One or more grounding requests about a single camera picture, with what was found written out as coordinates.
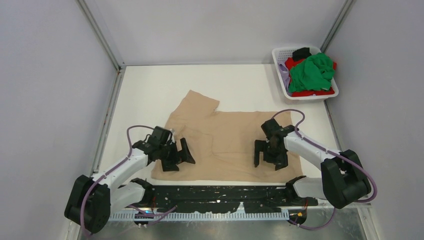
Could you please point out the lavender garment in basket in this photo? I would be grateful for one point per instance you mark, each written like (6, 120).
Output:
(285, 74)

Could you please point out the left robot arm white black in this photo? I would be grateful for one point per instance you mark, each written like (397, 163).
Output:
(94, 198)

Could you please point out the green t shirt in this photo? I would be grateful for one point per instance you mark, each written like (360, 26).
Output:
(311, 73)

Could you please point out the white plastic laundry basket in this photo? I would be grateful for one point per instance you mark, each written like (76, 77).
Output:
(281, 54)

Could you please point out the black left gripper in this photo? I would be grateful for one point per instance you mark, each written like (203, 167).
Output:
(182, 156)

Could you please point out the beige t shirt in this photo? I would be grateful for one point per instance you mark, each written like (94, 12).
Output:
(222, 144)

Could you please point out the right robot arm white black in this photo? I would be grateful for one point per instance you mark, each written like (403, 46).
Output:
(342, 178)

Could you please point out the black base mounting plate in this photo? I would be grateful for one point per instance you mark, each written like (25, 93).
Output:
(221, 199)

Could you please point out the red t shirt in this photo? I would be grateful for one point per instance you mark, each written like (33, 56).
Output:
(311, 93)

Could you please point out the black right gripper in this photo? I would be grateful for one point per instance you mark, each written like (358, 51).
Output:
(281, 161)

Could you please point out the black garment in basket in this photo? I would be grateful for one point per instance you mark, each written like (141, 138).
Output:
(301, 53)

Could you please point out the white slotted cable duct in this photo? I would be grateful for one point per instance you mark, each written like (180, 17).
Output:
(239, 215)

